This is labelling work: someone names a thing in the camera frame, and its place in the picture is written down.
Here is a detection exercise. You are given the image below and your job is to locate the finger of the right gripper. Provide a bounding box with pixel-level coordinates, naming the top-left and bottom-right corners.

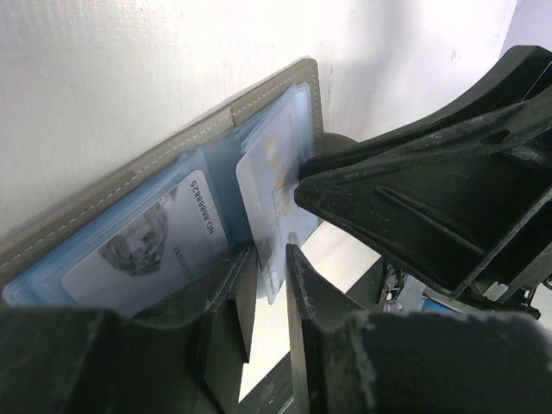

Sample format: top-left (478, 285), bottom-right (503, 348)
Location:
top-left (329, 45), bottom-right (551, 160)
top-left (294, 98), bottom-right (551, 297)

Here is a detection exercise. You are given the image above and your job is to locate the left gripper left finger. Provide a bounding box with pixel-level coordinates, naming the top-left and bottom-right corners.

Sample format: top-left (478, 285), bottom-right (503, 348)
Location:
top-left (1, 243), bottom-right (258, 413)

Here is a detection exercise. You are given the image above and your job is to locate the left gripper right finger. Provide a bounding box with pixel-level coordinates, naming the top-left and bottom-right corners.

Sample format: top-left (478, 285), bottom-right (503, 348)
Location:
top-left (285, 244), bottom-right (551, 413)

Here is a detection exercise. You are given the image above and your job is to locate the silver diamond VIP card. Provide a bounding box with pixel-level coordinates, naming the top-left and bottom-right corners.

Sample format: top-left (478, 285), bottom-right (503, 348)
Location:
top-left (61, 170), bottom-right (229, 317)

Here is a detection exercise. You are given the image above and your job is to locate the grey card holder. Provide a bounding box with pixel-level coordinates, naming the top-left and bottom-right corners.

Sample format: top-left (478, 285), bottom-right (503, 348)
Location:
top-left (1, 58), bottom-right (342, 306)

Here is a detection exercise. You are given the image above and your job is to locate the white VIP card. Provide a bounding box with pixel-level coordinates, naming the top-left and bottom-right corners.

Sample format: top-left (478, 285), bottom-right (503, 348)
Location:
top-left (235, 98), bottom-right (318, 304)

